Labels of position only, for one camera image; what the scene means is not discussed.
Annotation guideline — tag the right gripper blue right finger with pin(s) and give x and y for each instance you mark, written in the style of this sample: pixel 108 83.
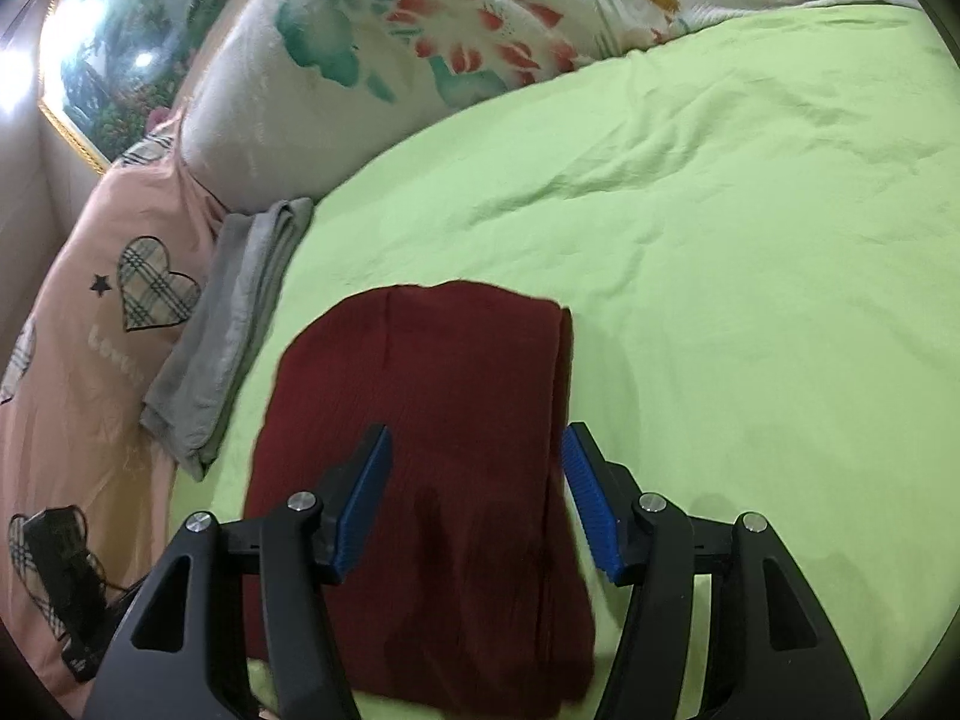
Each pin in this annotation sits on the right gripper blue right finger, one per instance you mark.
pixel 772 651

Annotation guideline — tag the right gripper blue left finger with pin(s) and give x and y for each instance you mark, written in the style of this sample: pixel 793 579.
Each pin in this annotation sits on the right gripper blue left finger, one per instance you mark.
pixel 179 651

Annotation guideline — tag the dark red knit hooded sweater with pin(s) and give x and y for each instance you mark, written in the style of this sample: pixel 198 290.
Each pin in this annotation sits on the dark red knit hooded sweater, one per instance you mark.
pixel 468 596

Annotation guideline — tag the pink heart pattern pillow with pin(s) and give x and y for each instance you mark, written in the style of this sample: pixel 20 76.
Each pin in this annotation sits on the pink heart pattern pillow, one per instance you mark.
pixel 111 308

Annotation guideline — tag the folded grey cloth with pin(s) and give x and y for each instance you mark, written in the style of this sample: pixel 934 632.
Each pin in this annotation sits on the folded grey cloth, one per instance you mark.
pixel 188 406

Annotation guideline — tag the light green bed sheet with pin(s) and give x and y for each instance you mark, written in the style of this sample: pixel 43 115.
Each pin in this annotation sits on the light green bed sheet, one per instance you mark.
pixel 756 231

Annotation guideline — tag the gold framed landscape painting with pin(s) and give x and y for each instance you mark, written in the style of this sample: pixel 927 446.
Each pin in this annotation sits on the gold framed landscape painting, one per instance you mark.
pixel 108 68

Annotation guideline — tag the white floral quilt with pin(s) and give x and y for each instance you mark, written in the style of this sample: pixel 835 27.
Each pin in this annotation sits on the white floral quilt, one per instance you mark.
pixel 305 92

